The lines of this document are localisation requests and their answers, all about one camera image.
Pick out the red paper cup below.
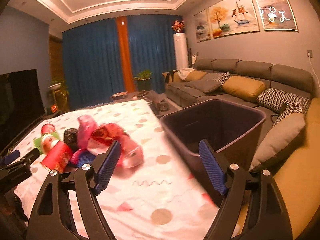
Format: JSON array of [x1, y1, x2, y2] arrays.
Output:
[[41, 140, 74, 173]]

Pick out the red white plastic bag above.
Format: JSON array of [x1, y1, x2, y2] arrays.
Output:
[[87, 123, 144, 168]]

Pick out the green foam net sleeve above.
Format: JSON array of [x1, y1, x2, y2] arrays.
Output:
[[33, 132, 60, 154]]

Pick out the dark plastic trash bin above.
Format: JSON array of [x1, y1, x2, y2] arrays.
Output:
[[159, 99, 266, 206]]

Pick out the large yellow cushion near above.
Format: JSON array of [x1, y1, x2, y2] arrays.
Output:
[[269, 98, 319, 239]]

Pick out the blue snack wrapper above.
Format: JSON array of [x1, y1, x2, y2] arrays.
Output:
[[71, 149, 96, 168]]

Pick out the black television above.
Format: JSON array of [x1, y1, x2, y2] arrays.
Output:
[[0, 69, 44, 151]]

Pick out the black crumpled wrapper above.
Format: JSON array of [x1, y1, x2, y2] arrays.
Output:
[[63, 128, 79, 152]]

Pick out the light grey cushion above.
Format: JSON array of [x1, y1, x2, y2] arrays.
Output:
[[250, 113, 306, 172]]

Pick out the plant on stand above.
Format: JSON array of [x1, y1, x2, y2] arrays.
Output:
[[48, 76, 70, 113]]

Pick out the patterned white tablecloth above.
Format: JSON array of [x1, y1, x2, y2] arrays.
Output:
[[13, 98, 241, 240]]

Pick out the houndstooth patterned cushion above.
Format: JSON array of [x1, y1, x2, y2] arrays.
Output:
[[257, 88, 311, 126]]

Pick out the blue curtain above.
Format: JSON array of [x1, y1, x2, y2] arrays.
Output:
[[62, 15, 182, 110]]

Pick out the grey sectional sofa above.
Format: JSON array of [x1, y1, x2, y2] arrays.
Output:
[[163, 59, 315, 139]]

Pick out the yellow cushion middle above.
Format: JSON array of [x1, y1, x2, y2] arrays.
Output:
[[222, 75, 267, 103]]

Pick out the grey flat cushion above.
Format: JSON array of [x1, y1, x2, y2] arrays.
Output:
[[185, 80, 221, 94]]

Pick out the orange curtain strip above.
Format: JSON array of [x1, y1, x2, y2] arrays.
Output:
[[116, 16, 136, 93]]

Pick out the yellow cushion far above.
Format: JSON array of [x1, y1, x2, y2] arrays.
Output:
[[185, 70, 207, 82]]

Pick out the potted green plant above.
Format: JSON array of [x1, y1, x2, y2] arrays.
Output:
[[134, 69, 152, 92]]

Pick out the white standing air conditioner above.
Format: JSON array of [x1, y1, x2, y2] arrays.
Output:
[[173, 33, 189, 70]]

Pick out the left small painting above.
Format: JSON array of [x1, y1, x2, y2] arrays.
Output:
[[193, 9, 212, 43]]

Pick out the right framed painting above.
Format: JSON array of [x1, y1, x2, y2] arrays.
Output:
[[256, 0, 298, 31]]

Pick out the sailboat painting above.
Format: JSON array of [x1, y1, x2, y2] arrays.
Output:
[[208, 0, 260, 38]]

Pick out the red flower decoration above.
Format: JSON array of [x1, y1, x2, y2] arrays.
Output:
[[171, 20, 184, 33]]

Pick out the wall socket with cable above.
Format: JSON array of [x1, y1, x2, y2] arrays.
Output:
[[306, 49, 320, 88]]

